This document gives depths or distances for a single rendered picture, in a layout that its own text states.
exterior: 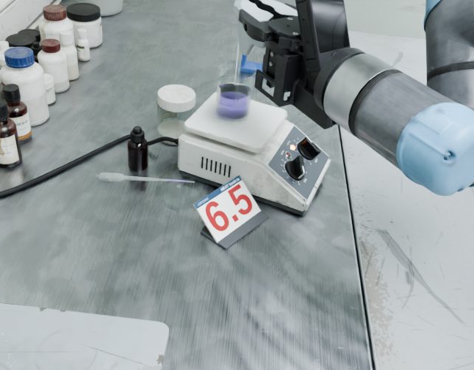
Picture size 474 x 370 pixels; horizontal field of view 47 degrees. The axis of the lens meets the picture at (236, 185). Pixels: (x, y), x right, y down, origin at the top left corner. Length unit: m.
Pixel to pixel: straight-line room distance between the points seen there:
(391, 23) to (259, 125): 1.56
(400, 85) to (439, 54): 0.10
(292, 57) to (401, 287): 0.31
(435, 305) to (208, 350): 0.28
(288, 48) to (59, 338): 0.38
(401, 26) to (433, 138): 1.84
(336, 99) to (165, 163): 0.37
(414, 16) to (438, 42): 1.68
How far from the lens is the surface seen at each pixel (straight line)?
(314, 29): 0.57
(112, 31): 1.26
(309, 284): 0.67
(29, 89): 0.90
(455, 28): 0.60
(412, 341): 0.66
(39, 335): 0.61
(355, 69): 0.53
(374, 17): 2.27
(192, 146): 0.76
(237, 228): 0.72
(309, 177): 0.78
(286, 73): 0.60
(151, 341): 0.59
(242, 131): 0.75
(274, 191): 0.74
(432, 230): 0.81
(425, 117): 0.48
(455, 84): 0.59
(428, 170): 0.48
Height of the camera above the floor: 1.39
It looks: 38 degrees down
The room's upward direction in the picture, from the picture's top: 7 degrees clockwise
